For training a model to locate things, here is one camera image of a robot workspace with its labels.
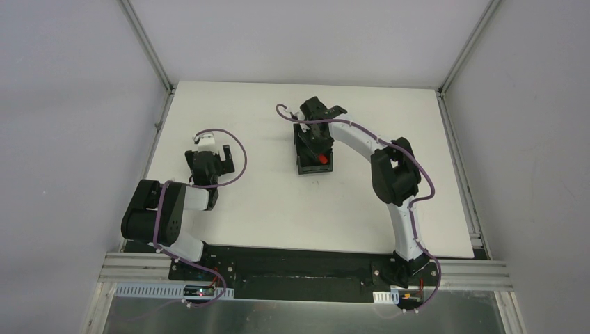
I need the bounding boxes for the red handled screwdriver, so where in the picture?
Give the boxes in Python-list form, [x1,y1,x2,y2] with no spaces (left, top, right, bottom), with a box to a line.
[317,154,329,165]

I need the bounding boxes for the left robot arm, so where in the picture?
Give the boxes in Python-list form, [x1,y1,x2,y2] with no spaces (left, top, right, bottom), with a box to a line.
[121,145,235,262]

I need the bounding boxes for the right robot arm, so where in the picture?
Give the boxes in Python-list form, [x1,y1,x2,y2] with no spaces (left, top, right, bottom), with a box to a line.
[289,97,430,287]

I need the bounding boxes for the black plastic bin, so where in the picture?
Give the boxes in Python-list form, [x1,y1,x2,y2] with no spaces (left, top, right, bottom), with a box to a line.
[293,124,333,175]

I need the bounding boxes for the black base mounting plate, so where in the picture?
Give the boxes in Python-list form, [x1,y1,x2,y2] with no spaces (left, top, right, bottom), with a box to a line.
[168,245,440,303]

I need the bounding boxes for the left controller board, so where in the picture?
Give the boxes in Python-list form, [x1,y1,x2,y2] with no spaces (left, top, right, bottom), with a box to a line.
[183,285,216,297]

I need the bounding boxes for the controller board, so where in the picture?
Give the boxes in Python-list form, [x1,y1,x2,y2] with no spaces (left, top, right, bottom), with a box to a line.
[183,285,216,297]
[398,292,424,310]

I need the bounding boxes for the right controller board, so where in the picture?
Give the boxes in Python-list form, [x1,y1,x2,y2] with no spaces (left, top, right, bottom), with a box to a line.
[398,292,424,310]

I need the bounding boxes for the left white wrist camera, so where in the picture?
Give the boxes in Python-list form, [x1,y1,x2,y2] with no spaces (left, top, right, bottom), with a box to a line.
[193,132,219,154]

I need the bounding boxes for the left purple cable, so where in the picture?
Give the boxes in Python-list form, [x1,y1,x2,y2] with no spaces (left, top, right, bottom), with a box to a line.
[152,128,248,309]

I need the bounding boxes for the left white cable duct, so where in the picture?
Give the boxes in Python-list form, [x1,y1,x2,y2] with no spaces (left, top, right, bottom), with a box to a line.
[115,283,234,301]

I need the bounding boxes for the white cable duct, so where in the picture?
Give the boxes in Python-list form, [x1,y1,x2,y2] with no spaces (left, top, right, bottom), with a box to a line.
[115,283,234,301]
[372,289,400,305]

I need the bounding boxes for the left aluminium frame post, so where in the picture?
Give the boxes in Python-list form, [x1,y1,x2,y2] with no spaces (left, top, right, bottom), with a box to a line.
[118,0,175,94]

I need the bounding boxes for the aluminium frame post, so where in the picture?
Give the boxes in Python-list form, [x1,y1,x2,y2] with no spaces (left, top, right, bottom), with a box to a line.
[438,0,504,96]
[118,0,175,94]

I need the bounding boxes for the right white cable duct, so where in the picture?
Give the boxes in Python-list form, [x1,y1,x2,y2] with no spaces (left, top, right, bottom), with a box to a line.
[372,289,400,305]

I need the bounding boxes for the aluminium front rail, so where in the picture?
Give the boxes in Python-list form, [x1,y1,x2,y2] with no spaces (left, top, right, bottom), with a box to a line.
[98,253,513,292]

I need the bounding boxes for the right aluminium frame post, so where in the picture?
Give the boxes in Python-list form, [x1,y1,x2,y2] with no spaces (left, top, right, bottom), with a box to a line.
[438,0,504,96]

